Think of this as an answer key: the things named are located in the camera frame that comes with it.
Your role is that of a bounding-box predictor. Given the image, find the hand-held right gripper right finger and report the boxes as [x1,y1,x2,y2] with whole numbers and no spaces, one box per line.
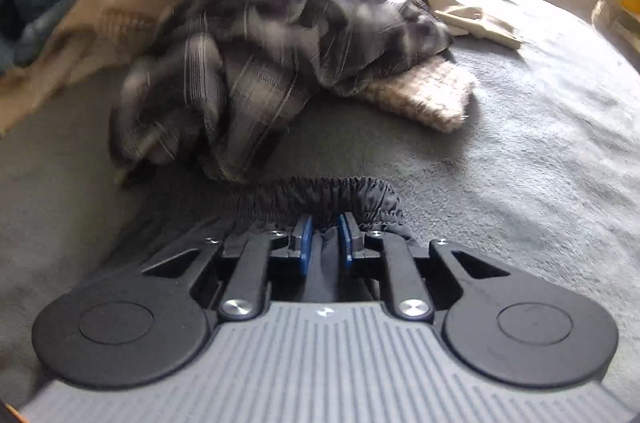
[337,213,512,321]

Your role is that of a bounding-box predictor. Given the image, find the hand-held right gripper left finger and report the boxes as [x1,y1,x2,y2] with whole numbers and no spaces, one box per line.
[141,213,315,321]

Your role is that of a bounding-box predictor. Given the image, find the black elastic waist pants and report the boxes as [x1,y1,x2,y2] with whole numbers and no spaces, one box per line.
[107,174,418,304]

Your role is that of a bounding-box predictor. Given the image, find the dark plaid shirt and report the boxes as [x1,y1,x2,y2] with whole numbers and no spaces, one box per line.
[107,0,453,184]

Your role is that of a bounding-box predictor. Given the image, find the beige knitted sweater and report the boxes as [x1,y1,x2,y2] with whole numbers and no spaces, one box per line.
[357,53,476,134]

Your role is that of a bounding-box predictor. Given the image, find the grey fleece blanket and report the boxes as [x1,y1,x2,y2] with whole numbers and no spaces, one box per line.
[0,0,640,409]

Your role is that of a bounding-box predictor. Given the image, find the cream cloth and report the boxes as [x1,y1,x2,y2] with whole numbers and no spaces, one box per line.
[357,0,523,50]

